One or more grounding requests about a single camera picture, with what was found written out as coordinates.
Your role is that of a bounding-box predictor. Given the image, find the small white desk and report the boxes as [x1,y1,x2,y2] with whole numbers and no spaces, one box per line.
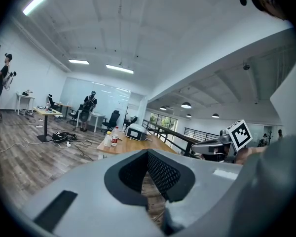
[16,92,36,116]

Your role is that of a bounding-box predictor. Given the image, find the black office chair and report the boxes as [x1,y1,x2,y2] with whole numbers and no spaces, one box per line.
[48,94,61,112]
[101,110,121,135]
[67,104,89,127]
[124,116,139,128]

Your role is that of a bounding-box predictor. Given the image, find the frosted glass partition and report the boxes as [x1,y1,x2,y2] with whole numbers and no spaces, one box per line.
[60,77,131,123]

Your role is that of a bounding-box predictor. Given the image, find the yellow cap bottle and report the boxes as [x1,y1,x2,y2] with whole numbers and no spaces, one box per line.
[103,131,112,148]

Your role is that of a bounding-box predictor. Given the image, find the pile of black cables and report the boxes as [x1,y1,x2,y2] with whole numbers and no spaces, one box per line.
[51,131,77,143]

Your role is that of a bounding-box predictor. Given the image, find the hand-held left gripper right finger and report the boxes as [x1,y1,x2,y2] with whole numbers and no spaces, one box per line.
[148,149,242,236]

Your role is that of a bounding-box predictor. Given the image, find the black floor cable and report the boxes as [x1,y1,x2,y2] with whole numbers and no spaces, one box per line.
[71,139,94,161]

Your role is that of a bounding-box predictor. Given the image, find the yellow top pedestal table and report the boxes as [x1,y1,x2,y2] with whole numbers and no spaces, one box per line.
[33,106,64,143]

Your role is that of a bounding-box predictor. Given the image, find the person's right forearm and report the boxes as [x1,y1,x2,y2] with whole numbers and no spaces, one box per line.
[236,146,269,165]

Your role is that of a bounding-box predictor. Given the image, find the wooden table white legs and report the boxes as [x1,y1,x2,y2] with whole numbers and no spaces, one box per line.
[96,132,178,160]

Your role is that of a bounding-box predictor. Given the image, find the person's own head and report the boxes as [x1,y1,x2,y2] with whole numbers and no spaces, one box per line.
[249,0,293,22]

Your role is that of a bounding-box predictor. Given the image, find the black slatted railing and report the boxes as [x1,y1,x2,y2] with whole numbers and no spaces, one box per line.
[184,127,222,143]

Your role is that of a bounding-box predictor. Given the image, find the white grey tabletop appliance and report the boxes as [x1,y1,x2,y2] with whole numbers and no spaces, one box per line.
[125,123,148,142]

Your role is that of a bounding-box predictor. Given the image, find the long white desk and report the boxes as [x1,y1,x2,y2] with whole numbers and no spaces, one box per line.
[76,110,108,133]

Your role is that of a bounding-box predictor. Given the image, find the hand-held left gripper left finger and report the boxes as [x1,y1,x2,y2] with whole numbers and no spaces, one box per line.
[23,149,163,237]

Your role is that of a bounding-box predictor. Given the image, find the red label bottle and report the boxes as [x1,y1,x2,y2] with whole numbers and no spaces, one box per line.
[111,126,119,147]

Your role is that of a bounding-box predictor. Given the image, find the white floor cable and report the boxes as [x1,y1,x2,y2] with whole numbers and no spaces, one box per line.
[0,138,55,158]

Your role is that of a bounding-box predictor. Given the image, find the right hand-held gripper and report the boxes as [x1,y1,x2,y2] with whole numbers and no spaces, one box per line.
[191,119,253,163]

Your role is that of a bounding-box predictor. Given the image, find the wooden top desk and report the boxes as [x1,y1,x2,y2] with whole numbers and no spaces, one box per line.
[56,102,74,119]

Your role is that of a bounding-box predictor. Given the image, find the black railing wooden handrail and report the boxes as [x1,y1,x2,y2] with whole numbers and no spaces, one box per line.
[142,119,222,158]

